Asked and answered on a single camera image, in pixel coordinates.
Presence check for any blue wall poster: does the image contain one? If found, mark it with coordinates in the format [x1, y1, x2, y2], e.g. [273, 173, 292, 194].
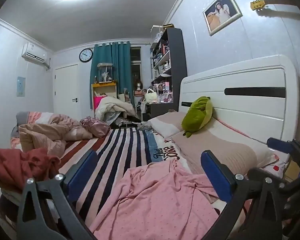
[17, 77, 26, 97]

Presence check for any large beige pillow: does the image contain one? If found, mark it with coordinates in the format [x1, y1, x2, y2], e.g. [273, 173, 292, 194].
[170, 119, 278, 175]

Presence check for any yellow guitar headstock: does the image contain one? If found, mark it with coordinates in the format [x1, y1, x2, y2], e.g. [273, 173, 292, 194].
[250, 0, 300, 12]

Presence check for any white duvet pile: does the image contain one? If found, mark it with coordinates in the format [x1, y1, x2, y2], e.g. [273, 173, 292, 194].
[94, 96, 136, 125]

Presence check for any dark bookshelf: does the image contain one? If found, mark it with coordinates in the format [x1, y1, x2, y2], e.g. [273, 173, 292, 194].
[150, 27, 188, 110]

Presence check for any pink dotted garment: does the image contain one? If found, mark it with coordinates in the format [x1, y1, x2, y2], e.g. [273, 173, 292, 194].
[89, 159, 228, 240]

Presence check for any white air conditioner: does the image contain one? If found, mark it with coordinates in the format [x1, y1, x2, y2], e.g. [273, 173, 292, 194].
[21, 42, 47, 64]

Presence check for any teal curtain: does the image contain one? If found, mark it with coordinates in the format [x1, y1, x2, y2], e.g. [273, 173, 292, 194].
[90, 41, 134, 103]

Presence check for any small beige pillow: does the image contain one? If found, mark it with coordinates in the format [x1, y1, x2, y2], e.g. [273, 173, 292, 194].
[147, 111, 188, 140]

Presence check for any dark desk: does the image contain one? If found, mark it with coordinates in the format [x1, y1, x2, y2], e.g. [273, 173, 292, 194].
[141, 100, 180, 122]

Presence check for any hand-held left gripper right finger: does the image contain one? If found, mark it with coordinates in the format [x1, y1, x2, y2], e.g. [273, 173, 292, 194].
[201, 150, 294, 240]

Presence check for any round wall clock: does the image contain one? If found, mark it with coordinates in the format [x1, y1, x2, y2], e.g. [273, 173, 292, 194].
[79, 48, 93, 62]

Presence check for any yellow shelf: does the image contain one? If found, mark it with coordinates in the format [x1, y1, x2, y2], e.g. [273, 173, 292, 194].
[91, 80, 118, 110]

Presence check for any white door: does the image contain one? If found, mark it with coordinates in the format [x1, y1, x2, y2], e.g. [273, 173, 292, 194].
[53, 64, 79, 115]

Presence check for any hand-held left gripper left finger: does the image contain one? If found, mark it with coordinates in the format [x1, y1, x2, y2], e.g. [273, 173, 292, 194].
[16, 149, 99, 240]

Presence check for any glass display case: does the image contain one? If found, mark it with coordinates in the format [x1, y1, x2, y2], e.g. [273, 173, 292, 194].
[97, 63, 113, 83]

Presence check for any striped bed sheet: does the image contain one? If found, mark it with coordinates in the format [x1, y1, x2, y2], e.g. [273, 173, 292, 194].
[0, 126, 290, 240]

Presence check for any green plush toy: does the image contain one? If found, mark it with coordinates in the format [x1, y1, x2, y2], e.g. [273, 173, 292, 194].
[181, 96, 213, 138]

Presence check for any pink braided cable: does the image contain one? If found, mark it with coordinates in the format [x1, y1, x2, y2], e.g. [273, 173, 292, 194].
[216, 117, 268, 143]

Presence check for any bright pink bag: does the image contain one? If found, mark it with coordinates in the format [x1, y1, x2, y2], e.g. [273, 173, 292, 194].
[94, 95, 107, 109]

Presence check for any red garment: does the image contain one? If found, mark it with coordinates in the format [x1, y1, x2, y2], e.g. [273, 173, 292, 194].
[0, 148, 62, 193]

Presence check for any window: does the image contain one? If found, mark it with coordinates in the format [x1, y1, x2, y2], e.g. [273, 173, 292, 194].
[130, 46, 142, 85]

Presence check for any white handbag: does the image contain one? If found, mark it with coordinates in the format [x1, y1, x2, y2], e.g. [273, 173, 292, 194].
[143, 88, 158, 103]

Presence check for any peach quilt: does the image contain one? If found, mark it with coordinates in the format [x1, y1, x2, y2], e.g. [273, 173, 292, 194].
[16, 111, 94, 155]

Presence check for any white bed headboard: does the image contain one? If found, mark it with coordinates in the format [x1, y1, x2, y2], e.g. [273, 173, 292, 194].
[178, 54, 300, 145]

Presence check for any framed wall picture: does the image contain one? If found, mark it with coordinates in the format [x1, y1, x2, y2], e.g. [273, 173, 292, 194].
[202, 0, 243, 36]

